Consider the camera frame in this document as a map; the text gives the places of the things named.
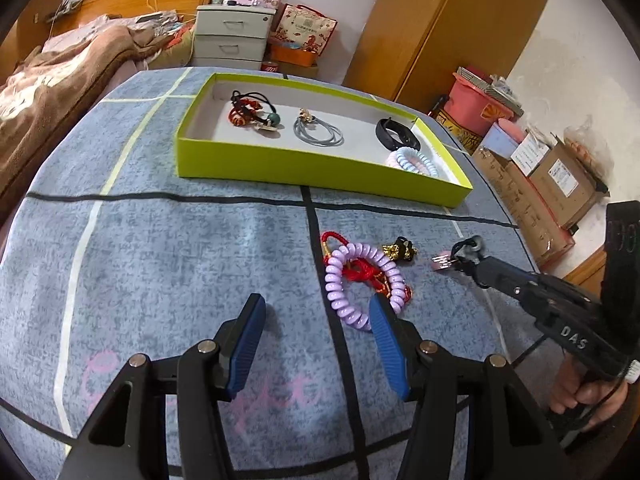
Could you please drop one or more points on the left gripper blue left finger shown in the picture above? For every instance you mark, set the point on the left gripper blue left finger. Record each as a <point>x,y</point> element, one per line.
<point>243,341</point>

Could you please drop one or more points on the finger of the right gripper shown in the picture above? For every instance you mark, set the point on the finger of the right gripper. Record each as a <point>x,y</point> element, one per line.
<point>493,273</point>

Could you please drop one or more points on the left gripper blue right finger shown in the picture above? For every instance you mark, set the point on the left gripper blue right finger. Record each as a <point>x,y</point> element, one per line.
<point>390,340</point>

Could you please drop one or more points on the black hair tie pink charm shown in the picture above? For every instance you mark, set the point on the black hair tie pink charm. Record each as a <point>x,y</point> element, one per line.
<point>462,257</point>

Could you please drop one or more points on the person's right hand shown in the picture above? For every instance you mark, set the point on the person's right hand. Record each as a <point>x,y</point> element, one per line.
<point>570,389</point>

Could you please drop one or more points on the long cardboard box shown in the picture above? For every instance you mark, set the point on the long cardboard box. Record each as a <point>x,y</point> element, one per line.
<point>545,239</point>

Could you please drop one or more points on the cardboard box with label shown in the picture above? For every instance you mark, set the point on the cardboard box with label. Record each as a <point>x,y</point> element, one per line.
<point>565,185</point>

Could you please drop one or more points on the yellow patterned box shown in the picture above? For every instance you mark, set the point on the yellow patterned box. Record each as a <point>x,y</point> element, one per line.
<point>467,138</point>

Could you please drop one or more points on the blue patterned tablecloth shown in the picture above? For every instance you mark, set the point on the blue patterned tablecloth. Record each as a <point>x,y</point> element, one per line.
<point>111,254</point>

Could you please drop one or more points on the black fitness band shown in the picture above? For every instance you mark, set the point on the black fitness band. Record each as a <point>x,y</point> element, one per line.
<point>394,135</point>

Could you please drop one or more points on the pink plastic bin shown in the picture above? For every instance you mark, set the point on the pink plastic bin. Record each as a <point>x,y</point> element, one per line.
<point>472,108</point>

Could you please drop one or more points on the lime green tray box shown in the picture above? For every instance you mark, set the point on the lime green tray box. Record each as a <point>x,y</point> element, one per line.
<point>208,146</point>

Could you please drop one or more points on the wooden wardrobe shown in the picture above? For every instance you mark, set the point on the wooden wardrobe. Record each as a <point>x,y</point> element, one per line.
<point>409,50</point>

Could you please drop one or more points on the cola bottle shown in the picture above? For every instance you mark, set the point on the cola bottle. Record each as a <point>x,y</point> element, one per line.
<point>268,66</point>

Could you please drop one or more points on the orange box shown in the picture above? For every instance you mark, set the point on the orange box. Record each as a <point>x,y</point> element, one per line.
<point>297,57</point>

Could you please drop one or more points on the red white gift bag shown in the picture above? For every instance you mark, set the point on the red white gift bag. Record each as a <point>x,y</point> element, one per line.
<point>307,28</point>

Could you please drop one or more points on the grey drawer cabinet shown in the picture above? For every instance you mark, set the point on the grey drawer cabinet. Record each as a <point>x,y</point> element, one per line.
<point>231,36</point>

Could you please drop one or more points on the brown blanket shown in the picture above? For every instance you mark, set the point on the brown blanket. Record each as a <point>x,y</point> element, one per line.
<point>47,96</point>

